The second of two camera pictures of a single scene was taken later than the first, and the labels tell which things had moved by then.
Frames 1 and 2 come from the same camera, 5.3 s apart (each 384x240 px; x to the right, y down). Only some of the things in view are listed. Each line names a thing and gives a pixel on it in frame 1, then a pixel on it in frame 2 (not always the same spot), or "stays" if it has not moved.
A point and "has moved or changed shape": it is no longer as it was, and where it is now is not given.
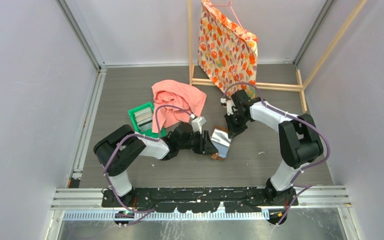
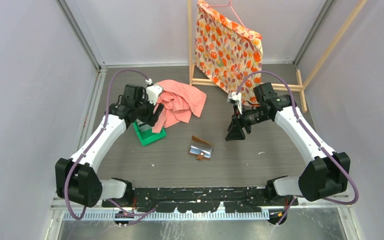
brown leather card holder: (221, 140) has moved or changed shape
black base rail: (198, 200) stays
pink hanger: (229, 5) stays
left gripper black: (205, 146) to (151, 118)
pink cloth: (174, 103) stays
